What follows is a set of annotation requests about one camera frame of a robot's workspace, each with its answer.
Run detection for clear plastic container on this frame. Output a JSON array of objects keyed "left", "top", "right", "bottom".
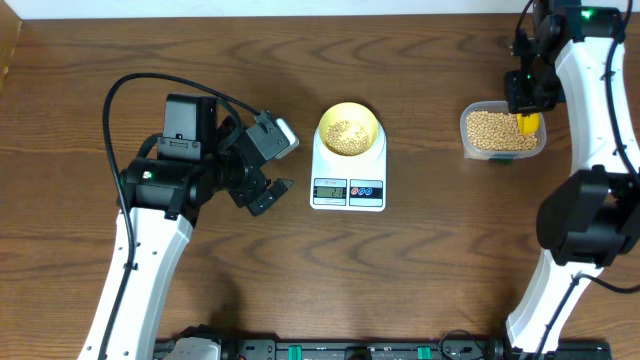
[{"left": 460, "top": 101, "right": 546, "bottom": 160}]

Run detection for right black cable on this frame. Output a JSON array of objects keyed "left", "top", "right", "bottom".
[{"left": 514, "top": 0, "right": 640, "bottom": 360}]

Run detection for soybeans in container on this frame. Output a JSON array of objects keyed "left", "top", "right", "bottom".
[{"left": 466, "top": 111, "right": 538, "bottom": 151}]

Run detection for pale yellow bowl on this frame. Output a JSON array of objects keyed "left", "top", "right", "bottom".
[{"left": 318, "top": 102, "right": 379, "bottom": 152}]

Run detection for yellow measuring scoop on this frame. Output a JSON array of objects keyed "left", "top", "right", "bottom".
[{"left": 516, "top": 113, "right": 540, "bottom": 136}]

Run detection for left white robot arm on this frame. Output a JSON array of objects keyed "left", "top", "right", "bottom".
[{"left": 79, "top": 94, "right": 299, "bottom": 359}]

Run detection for white digital kitchen scale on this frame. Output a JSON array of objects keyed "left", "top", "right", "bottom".
[{"left": 309, "top": 120, "right": 387, "bottom": 212}]

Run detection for black cable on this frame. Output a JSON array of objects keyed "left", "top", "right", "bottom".
[
  {"left": 514, "top": 0, "right": 640, "bottom": 360},
  {"left": 97, "top": 72, "right": 264, "bottom": 360}
]

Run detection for soybeans in bowl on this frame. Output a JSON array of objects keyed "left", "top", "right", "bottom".
[{"left": 326, "top": 120, "right": 372, "bottom": 156}]

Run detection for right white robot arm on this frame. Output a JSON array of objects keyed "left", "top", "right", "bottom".
[{"left": 486, "top": 1, "right": 639, "bottom": 359}]

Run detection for left black cable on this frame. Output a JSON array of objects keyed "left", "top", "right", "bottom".
[{"left": 97, "top": 72, "right": 264, "bottom": 360}]

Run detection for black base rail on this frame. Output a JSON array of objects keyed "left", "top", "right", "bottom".
[{"left": 154, "top": 337, "right": 614, "bottom": 360}]

